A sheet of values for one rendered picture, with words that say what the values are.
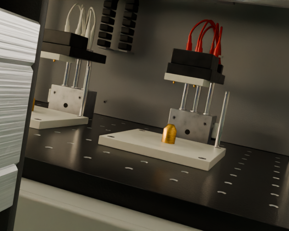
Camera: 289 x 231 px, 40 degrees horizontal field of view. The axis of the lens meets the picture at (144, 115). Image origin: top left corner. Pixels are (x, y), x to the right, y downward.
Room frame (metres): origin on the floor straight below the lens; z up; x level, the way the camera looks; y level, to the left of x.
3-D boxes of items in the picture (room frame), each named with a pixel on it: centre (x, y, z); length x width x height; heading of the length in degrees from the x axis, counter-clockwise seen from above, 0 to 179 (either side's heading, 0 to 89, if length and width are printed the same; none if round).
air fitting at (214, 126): (0.69, -0.12, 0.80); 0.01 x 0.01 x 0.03; 72
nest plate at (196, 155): (0.57, -0.04, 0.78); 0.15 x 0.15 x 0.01; 72
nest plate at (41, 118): (0.65, 0.19, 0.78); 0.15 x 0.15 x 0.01; 72
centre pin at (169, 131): (0.57, -0.04, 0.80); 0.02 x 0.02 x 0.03
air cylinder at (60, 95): (0.79, 0.14, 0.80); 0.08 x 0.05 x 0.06; 72
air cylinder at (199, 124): (0.71, -0.09, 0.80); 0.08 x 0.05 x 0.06; 72
